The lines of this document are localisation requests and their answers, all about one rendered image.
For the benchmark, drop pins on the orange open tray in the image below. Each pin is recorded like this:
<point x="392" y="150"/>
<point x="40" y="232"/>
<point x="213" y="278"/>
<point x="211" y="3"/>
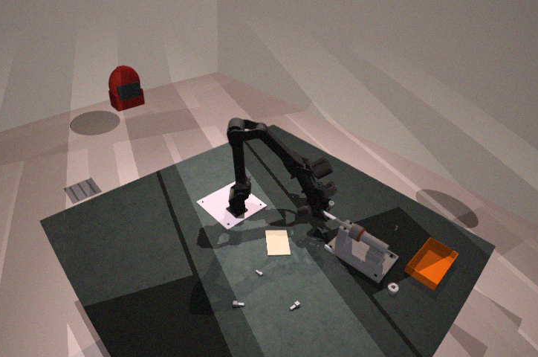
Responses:
<point x="431" y="263"/>

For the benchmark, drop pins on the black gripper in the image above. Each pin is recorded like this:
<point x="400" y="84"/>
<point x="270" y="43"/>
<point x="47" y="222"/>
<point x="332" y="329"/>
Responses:
<point x="312" y="207"/>

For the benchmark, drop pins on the beige flat plate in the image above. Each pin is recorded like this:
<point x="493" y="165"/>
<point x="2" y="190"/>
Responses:
<point x="277" y="243"/>

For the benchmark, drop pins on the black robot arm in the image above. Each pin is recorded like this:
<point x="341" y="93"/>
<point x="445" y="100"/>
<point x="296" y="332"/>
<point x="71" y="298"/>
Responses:
<point x="294" y="163"/>

